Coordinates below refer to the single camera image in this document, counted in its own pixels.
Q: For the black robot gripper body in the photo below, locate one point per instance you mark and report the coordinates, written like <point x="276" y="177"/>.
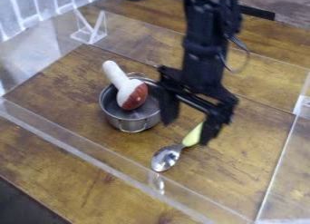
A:
<point x="198" y="81"/>

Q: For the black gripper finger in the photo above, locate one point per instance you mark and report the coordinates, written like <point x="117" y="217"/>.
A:
<point x="169" y="106"/>
<point x="217" y="119"/>

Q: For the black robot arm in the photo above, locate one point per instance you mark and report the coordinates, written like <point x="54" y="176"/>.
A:
<point x="213" y="20"/>

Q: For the plush mushroom toy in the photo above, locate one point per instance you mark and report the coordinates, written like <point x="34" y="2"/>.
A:
<point x="133" y="91"/>

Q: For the small steel pot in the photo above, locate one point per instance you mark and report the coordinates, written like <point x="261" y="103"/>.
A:
<point x="140" y="119"/>

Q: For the black strip on table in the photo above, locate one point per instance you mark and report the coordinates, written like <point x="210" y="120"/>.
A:
<point x="257" y="12"/>

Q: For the clear acrylic triangular bracket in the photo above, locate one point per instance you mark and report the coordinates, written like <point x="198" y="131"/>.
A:
<point x="89" y="34"/>

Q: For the clear acrylic enclosure wall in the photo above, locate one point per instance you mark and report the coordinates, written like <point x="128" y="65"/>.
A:
<point x="158" y="186"/>

